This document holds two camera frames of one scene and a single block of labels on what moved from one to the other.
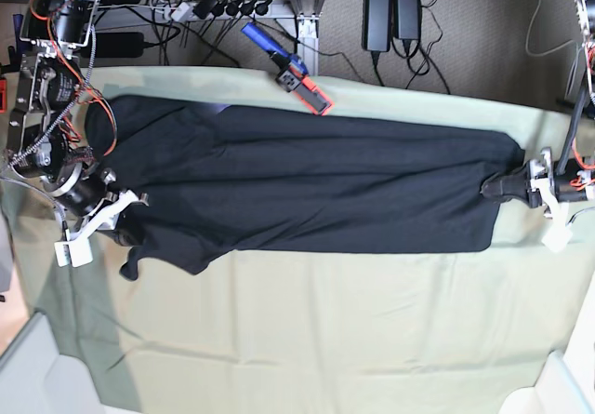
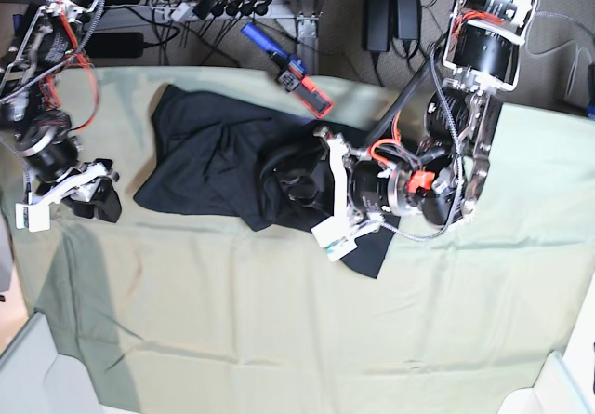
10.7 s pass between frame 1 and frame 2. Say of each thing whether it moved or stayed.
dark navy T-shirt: moved
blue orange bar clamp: stayed
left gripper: moved
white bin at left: stayed
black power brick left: stayed
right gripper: moved
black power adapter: stayed
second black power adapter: stayed
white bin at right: stayed
